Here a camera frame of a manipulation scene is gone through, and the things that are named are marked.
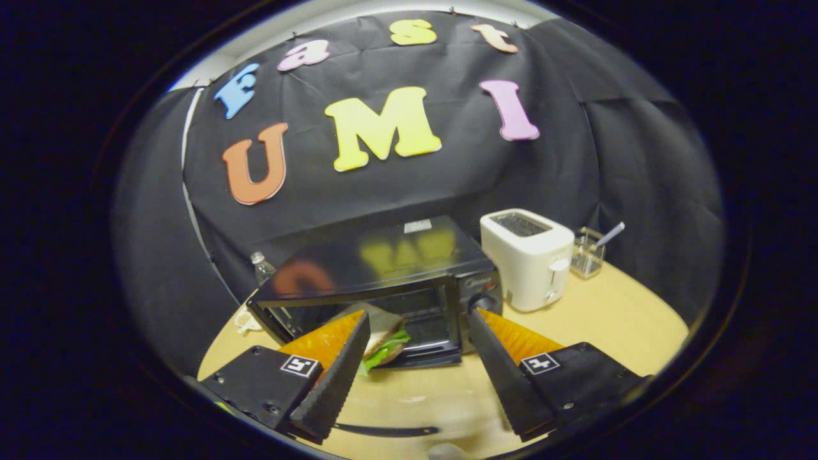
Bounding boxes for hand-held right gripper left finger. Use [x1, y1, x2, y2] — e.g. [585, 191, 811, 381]
[200, 310, 371, 445]

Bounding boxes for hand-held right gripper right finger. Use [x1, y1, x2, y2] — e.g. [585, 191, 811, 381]
[468, 307, 647, 443]

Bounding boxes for bread and lettuce sandwich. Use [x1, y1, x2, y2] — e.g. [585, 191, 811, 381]
[329, 302, 411, 376]

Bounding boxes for black electric oven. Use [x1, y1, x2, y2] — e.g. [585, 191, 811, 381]
[246, 214, 504, 438]

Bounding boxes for white toaster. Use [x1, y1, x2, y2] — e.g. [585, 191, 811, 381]
[480, 208, 575, 313]

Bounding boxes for clear plastic water bottle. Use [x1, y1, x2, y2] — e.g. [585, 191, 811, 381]
[250, 251, 277, 286]

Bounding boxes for clear cutlery holder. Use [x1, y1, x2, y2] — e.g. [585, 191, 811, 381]
[571, 227, 606, 279]

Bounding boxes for metal spoon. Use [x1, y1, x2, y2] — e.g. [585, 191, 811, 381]
[594, 222, 626, 249]

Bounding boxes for black backdrop cloth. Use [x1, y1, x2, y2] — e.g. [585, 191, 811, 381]
[112, 10, 726, 378]

